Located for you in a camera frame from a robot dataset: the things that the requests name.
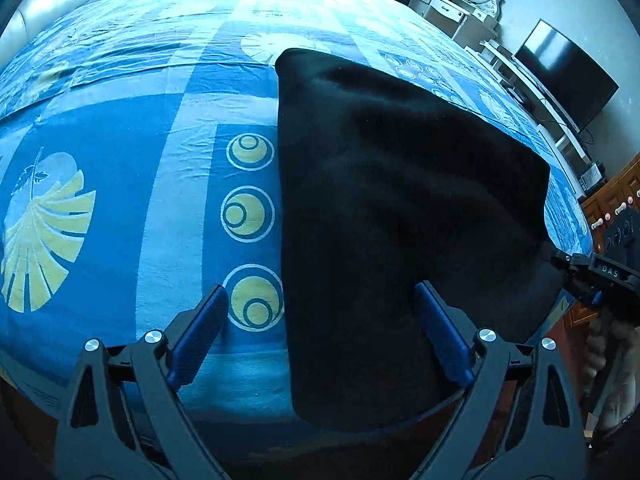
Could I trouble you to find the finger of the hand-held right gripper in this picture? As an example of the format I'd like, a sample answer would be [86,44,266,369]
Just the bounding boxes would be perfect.
[551,251,603,307]

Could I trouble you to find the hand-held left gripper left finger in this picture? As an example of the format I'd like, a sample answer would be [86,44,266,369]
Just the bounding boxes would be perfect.
[52,283,231,480]

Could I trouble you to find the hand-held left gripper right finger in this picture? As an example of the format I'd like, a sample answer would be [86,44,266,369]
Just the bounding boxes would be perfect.
[409,280,589,480]

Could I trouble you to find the black pants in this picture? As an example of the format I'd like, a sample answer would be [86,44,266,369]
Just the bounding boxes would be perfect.
[275,48,567,434]

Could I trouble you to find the person's right hand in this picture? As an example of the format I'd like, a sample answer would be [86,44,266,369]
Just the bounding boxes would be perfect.
[584,310,640,438]

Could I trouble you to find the brown wooden cabinet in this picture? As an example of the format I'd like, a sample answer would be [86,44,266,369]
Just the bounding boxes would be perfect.
[581,154,640,233]

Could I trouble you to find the blue patterned bed sheet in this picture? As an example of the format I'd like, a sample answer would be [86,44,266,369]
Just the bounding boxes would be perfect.
[0,0,597,461]

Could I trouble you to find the white television stand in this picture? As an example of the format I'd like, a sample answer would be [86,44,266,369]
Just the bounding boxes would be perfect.
[479,39,603,173]

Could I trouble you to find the black flat television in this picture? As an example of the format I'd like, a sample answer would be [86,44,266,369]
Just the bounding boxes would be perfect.
[514,18,620,132]

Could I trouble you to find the white dressing table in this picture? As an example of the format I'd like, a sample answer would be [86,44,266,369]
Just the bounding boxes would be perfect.
[409,0,483,47]

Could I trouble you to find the white tufted leather headboard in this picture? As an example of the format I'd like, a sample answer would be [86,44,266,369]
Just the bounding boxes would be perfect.
[0,0,127,58]

